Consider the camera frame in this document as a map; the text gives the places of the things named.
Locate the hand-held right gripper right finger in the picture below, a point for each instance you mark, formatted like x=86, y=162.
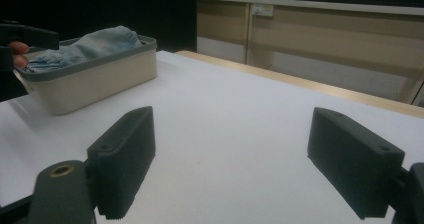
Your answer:
x=353, y=160

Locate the light blue denim garment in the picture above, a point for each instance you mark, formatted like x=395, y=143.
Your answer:
x=100, y=44

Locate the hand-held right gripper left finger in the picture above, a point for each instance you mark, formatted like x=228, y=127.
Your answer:
x=125, y=157

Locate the cream basket with grey rim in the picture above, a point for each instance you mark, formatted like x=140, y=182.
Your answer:
x=100, y=80

